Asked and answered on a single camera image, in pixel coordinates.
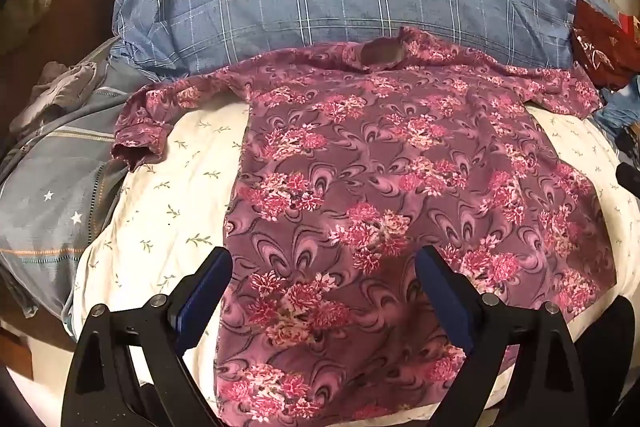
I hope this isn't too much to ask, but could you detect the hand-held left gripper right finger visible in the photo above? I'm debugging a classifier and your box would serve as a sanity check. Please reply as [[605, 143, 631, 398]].
[[414, 245, 636, 427]]

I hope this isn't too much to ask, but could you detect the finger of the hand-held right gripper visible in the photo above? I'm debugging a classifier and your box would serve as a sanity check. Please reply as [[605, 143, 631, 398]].
[[615, 162, 640, 200]]

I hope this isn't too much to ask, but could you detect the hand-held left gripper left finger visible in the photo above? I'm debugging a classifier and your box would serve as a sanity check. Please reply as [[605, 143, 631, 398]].
[[60, 247, 235, 427]]

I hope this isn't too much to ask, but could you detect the purple floral shirt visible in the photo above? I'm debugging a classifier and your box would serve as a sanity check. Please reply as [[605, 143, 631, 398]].
[[111, 26, 618, 423]]

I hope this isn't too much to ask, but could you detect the crumpled blue cloth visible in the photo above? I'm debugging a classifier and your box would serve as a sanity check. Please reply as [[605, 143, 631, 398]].
[[594, 74, 640, 134]]

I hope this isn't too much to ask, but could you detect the white sprig-print bed sheet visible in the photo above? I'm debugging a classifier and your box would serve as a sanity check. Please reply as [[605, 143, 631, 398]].
[[64, 99, 640, 427]]

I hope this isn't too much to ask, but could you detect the red patterned cloth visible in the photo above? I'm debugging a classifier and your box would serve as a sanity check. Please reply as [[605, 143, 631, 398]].
[[570, 0, 640, 90]]

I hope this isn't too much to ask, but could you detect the grey star-print striped blanket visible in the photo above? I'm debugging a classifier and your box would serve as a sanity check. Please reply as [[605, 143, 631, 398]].
[[0, 38, 167, 339]]

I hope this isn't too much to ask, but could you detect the crumpled grey cloth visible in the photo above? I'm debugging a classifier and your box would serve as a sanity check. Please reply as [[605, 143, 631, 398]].
[[10, 61, 109, 134]]

